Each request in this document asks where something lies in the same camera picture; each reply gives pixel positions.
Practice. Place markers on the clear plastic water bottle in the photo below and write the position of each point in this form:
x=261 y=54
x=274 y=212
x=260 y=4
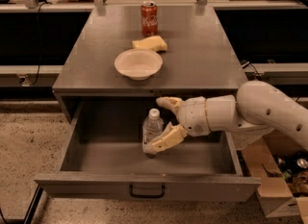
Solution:
x=152 y=127

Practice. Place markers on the open grey top drawer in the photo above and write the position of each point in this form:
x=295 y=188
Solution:
x=103 y=157

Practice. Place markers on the black drawer handle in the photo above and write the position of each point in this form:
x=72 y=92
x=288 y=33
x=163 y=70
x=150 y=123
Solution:
x=147 y=192

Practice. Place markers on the grey metal cabinet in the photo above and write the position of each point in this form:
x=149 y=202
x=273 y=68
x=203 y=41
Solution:
x=199 y=57

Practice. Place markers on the cardboard box with trash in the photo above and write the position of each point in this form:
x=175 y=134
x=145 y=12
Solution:
x=275 y=197

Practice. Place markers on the white paper bowl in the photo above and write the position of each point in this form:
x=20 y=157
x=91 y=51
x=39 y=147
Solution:
x=138 y=64

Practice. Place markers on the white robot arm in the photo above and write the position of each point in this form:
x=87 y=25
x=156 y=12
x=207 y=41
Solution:
x=256 y=107

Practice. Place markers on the red coca-cola can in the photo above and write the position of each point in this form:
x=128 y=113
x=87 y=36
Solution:
x=149 y=21

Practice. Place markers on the yellow sponge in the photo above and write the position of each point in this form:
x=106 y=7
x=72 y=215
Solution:
x=154 y=43

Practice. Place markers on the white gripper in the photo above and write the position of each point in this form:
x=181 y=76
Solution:
x=192 y=116

